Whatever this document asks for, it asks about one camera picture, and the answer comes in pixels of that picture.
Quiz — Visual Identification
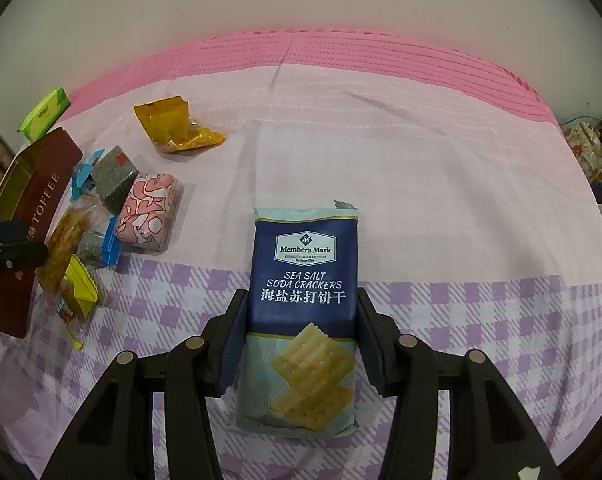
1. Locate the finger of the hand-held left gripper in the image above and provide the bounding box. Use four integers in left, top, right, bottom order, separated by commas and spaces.
0, 241, 50, 274
0, 218, 30, 244

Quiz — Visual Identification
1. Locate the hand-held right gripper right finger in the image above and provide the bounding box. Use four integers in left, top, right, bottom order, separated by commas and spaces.
356, 287, 564, 480

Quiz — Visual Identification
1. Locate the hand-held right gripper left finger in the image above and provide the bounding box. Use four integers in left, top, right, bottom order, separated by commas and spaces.
43, 287, 252, 480

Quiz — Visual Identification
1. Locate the clear packet of crispy snack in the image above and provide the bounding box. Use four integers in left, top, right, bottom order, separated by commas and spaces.
35, 200, 104, 294

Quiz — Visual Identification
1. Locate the red gold-lined tin box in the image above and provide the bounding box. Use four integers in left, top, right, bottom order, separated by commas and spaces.
0, 127, 84, 339

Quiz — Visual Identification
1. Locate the yellow-edged snack packet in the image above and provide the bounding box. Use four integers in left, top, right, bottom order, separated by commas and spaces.
56, 254, 102, 351

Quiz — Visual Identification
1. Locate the blue-ended dark cookie packet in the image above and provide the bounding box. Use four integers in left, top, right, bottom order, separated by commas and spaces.
76, 216, 122, 269

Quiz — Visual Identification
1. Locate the blue cracker packet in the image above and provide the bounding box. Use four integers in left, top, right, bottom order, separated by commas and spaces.
235, 199, 360, 440

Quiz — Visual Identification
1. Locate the pink patterned snack packet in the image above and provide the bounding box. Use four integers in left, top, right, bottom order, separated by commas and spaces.
113, 171, 184, 255

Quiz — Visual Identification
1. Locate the orange-yellow snack packet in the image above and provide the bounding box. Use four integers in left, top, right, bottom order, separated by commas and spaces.
133, 96, 228, 155

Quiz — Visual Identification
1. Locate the blue-ended clear candy wrapper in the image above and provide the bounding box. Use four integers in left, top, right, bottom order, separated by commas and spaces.
71, 149, 106, 204

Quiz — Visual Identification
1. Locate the grey-green triangular packet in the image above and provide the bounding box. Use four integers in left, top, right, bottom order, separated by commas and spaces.
90, 146, 140, 216

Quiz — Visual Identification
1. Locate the green tissue box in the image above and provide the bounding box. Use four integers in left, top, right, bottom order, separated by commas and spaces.
18, 87, 72, 142

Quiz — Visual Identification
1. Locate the pink and purple checked bedsheet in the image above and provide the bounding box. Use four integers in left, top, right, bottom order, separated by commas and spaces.
0, 27, 602, 480

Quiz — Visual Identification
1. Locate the floral printed bag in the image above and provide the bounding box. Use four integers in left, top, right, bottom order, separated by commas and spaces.
563, 122, 602, 182

